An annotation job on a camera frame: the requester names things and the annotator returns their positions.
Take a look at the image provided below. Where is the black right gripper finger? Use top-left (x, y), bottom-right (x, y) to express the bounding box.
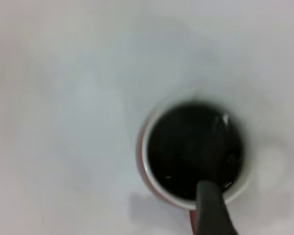
top-left (195, 180), bottom-right (240, 235)

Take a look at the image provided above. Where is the red ceramic coffee mug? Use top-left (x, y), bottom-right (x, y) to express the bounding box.
top-left (136, 97), bottom-right (255, 235)

